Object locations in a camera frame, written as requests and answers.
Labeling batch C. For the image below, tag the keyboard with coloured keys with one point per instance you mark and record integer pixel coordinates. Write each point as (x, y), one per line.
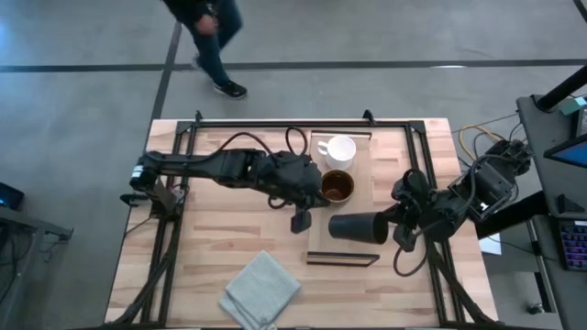
(574, 245)

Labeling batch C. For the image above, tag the tall black cup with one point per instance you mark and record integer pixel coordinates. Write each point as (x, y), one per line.
(355, 227)

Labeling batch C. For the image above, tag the black table frame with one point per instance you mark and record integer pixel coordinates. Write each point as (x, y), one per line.
(417, 151)

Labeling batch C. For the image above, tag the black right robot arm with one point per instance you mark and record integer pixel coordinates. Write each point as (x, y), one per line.
(486, 183)

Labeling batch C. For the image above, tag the grey side cart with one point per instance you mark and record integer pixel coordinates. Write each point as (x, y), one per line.
(27, 238)

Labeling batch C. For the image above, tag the black frame clamp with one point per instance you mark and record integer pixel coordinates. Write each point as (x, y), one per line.
(368, 116)
(198, 117)

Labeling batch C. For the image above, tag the black pole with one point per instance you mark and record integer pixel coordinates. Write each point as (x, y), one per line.
(564, 89)

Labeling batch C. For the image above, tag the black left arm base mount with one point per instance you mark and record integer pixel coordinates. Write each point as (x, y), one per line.
(162, 199)

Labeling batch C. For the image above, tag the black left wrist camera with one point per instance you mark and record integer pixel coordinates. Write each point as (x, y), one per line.
(301, 221)

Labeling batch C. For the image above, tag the grey folded cloth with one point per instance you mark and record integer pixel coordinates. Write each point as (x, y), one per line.
(259, 289)

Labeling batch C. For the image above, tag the teal box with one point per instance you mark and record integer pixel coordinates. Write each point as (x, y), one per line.
(573, 105)

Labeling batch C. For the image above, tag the black shelf end bracket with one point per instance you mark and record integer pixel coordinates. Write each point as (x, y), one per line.
(341, 259)

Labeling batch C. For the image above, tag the person's hand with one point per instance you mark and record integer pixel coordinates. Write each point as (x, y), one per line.
(206, 24)

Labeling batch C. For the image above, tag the brown cup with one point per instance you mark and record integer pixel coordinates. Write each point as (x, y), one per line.
(337, 187)

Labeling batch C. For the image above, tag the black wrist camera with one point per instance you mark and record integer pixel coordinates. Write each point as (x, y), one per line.
(301, 221)
(406, 239)

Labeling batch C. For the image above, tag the blue screen monitor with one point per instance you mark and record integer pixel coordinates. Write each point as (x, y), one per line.
(571, 153)

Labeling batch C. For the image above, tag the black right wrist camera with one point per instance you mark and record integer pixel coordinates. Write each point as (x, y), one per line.
(406, 239)

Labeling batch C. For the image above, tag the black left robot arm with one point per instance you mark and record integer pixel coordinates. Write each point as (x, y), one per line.
(206, 167)

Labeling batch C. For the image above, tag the person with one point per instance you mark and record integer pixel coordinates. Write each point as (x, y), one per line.
(215, 46)

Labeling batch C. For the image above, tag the wooden tray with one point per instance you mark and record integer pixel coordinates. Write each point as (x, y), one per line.
(362, 183)

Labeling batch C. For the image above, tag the white paper sheet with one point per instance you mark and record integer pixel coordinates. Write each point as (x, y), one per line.
(491, 244)

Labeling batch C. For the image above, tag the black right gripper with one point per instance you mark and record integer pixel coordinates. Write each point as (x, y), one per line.
(419, 206)

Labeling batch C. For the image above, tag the grey side desk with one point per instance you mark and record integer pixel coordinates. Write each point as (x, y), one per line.
(546, 183)

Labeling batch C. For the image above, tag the black device with blue light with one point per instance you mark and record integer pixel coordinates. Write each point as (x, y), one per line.
(10, 196)

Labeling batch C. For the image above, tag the white mug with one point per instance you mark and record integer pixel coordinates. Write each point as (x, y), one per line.
(340, 150)

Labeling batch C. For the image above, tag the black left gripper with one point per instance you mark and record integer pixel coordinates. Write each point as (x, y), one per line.
(293, 176)

